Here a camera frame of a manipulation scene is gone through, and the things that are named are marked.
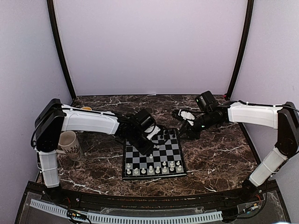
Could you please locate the black grey chess board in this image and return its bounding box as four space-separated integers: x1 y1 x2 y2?
122 128 187 180

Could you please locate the right black frame post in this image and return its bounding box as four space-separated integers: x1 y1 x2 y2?
226 0 254 99

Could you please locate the black chess pieces row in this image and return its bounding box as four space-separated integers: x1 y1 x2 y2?
158 129 176 140

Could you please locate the white mug floral pattern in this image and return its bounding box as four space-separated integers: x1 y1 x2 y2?
58 131 83 161

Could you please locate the white slotted cable duct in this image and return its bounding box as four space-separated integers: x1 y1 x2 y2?
29 199 223 224

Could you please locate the black front rail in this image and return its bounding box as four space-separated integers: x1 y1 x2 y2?
62 189 242 209

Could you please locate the white mug orange inside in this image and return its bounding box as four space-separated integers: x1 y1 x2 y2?
80 106 92 111

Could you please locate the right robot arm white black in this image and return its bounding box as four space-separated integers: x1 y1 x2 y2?
172 91 299 203

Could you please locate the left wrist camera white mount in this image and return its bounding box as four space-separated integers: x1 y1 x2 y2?
144 125 163 140

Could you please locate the white bishop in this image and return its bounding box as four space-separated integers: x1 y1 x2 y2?
169 161 175 172

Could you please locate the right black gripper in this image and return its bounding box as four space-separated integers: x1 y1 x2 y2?
178 111 217 140

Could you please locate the white king piece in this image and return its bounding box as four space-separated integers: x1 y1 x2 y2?
155 166 160 174

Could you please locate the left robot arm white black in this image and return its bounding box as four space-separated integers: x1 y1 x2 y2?
30 98 160 203

